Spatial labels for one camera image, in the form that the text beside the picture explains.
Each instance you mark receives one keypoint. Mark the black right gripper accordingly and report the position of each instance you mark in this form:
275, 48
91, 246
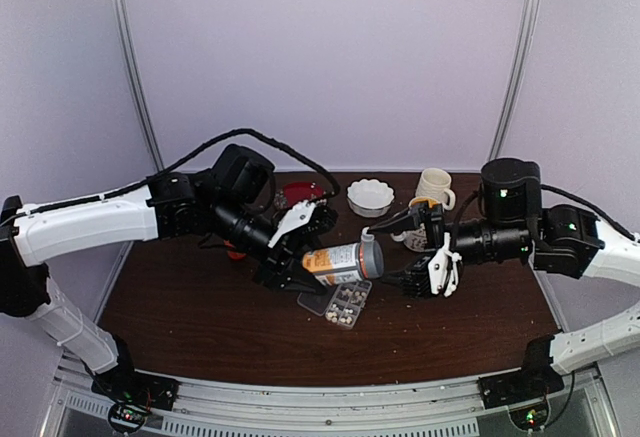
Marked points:
434, 225

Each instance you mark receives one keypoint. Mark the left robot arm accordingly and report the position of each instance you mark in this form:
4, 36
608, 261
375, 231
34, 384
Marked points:
216, 201

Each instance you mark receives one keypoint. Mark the left aluminium frame post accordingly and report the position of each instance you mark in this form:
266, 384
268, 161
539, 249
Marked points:
135, 84

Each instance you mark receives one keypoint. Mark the floral mug yellow inside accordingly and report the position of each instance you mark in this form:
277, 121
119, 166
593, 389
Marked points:
414, 240

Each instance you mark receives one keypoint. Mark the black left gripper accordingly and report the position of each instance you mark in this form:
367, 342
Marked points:
279, 273

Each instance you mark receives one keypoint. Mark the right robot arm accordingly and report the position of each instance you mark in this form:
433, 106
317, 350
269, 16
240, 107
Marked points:
513, 216

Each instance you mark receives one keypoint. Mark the orange pill bottle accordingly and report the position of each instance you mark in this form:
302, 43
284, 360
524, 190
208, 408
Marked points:
233, 253

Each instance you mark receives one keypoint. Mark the amber bottle grey cap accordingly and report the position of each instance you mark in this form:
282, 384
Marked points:
342, 264

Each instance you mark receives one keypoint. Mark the right aluminium frame post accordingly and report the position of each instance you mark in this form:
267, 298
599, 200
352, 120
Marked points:
524, 39

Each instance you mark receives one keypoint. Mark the white pills in organizer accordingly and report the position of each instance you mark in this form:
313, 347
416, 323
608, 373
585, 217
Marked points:
346, 306

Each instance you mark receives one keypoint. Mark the white pill bottle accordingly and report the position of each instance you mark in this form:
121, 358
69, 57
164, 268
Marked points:
366, 236

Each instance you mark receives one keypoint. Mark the cream textured mug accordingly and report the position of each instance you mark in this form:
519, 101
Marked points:
435, 184

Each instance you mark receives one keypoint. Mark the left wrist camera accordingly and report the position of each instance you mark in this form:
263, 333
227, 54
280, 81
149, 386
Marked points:
292, 220

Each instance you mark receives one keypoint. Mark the aluminium frame post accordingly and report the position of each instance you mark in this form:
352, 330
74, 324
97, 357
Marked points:
524, 39
135, 84

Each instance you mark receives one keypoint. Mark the red floral plate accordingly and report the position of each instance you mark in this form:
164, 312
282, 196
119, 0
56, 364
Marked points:
295, 192

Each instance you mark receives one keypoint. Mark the white scalloped bowl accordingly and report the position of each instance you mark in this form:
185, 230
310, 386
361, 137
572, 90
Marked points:
370, 198

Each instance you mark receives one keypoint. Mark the clear plastic pill organizer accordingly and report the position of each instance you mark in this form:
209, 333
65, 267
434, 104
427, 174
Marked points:
317, 304

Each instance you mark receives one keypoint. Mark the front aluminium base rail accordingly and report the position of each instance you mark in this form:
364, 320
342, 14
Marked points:
451, 407

